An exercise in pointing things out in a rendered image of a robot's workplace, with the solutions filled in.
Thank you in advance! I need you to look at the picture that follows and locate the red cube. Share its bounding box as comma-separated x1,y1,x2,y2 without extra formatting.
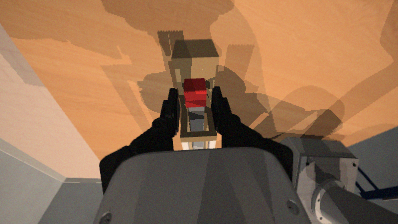
184,78,207,108

